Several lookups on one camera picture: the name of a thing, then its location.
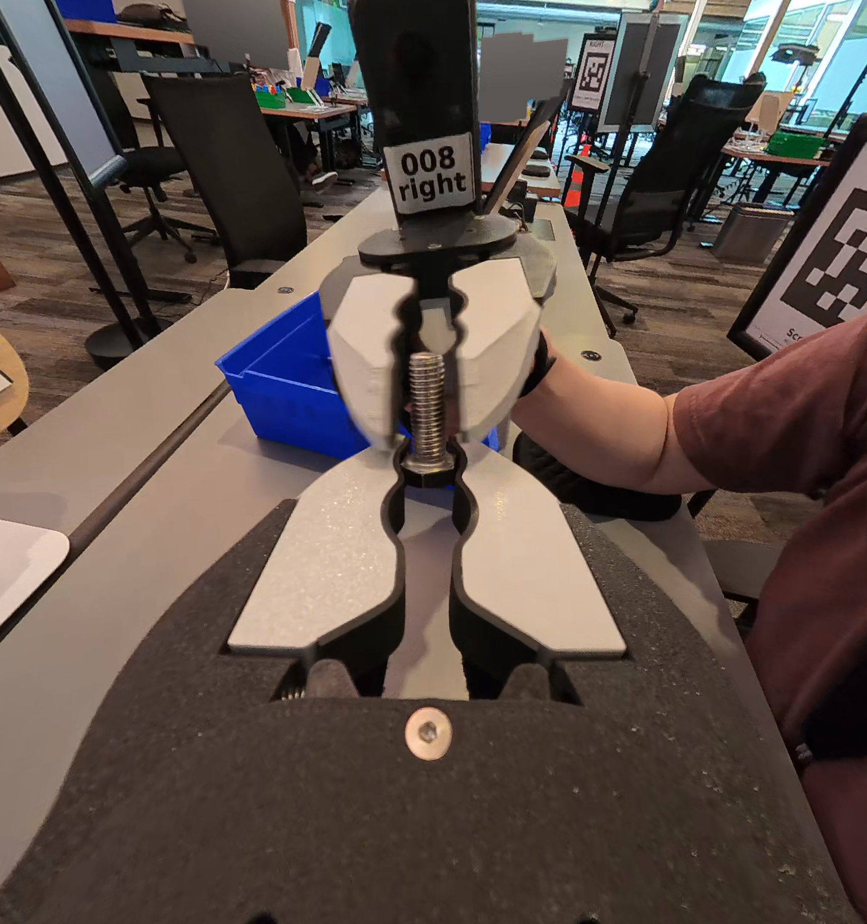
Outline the person's right forearm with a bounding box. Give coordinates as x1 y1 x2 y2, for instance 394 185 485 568
578 361 687 495

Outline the black office chair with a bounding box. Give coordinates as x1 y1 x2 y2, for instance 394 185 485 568
87 68 219 267
562 74 768 339
141 72 310 291

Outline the orange traffic cone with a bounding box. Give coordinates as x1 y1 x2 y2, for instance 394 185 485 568
563 143 595 210

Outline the framed marker sign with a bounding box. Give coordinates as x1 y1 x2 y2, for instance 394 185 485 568
725 112 867 362
569 30 618 114

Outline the steel hex bolt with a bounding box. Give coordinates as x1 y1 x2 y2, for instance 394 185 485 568
402 352 454 490

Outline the black floor-standing display panel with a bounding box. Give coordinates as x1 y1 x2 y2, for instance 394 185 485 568
0 0 192 372

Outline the grey waste bin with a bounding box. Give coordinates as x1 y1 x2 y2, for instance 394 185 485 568
711 202 797 264

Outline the person's right hand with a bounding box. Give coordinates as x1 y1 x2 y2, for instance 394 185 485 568
511 345 586 434

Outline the grey display on stand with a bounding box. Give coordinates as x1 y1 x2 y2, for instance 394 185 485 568
595 11 688 134

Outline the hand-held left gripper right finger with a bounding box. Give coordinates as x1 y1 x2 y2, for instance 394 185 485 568
449 436 631 676

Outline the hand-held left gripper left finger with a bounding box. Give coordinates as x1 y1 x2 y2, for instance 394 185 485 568
225 436 409 676

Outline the blue plastic bin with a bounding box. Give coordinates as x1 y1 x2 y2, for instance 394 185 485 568
215 291 510 463

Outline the green plastic bin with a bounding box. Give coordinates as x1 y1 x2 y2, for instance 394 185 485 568
765 130 831 160

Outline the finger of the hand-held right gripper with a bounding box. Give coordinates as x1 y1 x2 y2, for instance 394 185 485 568
448 260 543 443
325 274 416 452

